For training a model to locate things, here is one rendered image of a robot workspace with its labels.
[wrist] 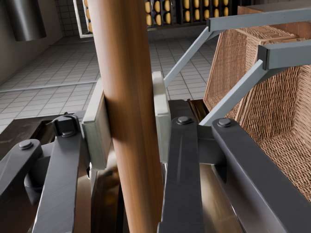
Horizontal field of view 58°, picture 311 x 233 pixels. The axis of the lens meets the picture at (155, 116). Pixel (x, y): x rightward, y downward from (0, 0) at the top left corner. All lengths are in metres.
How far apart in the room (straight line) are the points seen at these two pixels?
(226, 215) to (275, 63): 0.58
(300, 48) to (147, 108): 0.49
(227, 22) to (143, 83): 0.91
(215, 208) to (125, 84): 0.92
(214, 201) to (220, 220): 0.09
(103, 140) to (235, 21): 0.95
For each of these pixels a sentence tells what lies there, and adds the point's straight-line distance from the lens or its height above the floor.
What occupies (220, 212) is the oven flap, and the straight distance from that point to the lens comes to 1.03.
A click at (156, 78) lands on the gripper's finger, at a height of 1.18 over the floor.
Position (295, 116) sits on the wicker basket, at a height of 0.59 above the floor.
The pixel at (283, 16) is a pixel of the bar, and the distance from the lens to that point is 1.13.
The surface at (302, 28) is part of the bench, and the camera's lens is 1.25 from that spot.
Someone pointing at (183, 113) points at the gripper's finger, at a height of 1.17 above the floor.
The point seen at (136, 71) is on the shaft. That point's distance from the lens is 0.16.
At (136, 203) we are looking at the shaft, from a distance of 0.20.
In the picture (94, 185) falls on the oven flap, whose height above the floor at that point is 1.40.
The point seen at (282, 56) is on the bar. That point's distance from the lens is 0.61.
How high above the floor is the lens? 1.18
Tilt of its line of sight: 1 degrees down
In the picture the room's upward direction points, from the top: 96 degrees counter-clockwise
